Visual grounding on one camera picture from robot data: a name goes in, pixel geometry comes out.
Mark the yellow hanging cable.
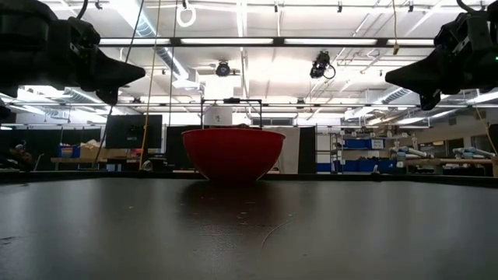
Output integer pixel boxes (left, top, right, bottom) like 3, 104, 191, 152
139, 0, 162, 170

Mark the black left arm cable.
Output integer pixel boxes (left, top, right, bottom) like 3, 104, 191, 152
75, 0, 90, 21

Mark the black overhead camera with cable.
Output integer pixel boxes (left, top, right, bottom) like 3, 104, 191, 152
309, 50, 337, 80

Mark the wooden background table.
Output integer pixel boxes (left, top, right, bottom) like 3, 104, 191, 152
50, 156, 142, 171

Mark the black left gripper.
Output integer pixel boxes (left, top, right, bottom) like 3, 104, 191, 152
49, 16, 146, 107

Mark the white box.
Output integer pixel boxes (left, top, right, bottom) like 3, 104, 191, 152
203, 107, 233, 127

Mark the person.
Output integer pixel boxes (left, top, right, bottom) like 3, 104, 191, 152
7, 140, 35, 172

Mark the blue bin with white label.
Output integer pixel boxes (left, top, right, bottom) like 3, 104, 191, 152
344, 138, 386, 150

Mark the medium red plastic bowl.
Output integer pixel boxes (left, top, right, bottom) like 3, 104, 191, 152
181, 127, 286, 183

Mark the row of low blue bins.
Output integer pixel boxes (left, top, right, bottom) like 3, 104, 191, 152
316, 159, 398, 173

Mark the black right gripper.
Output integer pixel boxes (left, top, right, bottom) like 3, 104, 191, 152
384, 11, 493, 111

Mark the thin wire on table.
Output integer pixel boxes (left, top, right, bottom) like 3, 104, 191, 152
259, 216, 296, 250

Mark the black upright panel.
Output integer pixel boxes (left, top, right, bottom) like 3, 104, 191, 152
298, 126, 317, 174

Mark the small blue bin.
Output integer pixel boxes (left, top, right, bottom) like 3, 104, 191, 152
58, 145, 81, 159

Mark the round black ceiling camera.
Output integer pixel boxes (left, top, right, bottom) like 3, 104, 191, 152
215, 61, 232, 78

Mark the white upright panel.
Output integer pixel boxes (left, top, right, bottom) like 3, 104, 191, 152
278, 126, 300, 174

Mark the white hanging ring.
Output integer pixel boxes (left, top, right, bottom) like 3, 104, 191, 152
176, 2, 198, 29

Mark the yellow hanging cord with plug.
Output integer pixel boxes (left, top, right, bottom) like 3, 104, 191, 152
391, 0, 401, 56

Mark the silver ceiling air duct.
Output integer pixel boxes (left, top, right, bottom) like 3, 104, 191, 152
116, 0, 200, 91

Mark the black computer monitor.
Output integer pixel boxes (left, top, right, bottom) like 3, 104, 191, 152
105, 114, 163, 150

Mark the cardboard box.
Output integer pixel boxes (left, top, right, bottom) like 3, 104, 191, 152
79, 139, 109, 159

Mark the black overhead frame bar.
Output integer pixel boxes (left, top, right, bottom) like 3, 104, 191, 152
96, 37, 437, 48

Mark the long wooden workbench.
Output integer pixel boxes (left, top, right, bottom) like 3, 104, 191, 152
403, 157, 498, 167

